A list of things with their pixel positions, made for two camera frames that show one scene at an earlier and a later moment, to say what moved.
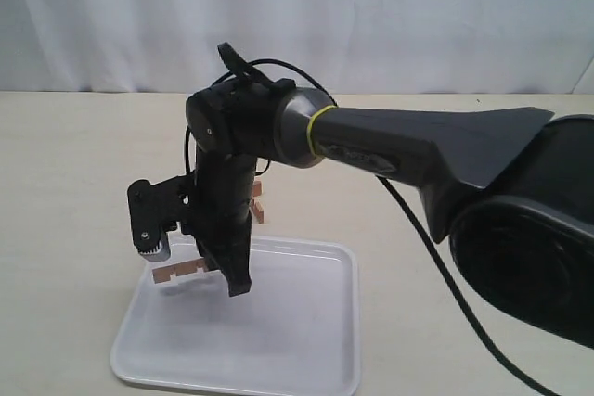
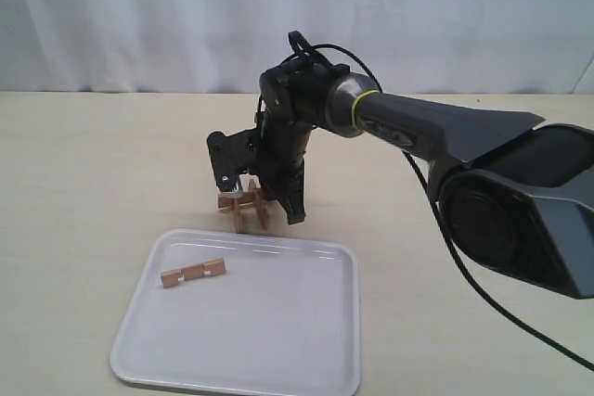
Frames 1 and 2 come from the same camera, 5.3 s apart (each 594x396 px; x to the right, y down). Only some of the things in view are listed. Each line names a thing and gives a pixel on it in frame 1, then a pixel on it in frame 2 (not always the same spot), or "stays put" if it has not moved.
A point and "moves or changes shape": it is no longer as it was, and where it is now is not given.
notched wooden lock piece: [164, 273] moves or changes shape
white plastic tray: [297, 332] stays put
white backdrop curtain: [364, 22] stays put
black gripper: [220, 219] -> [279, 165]
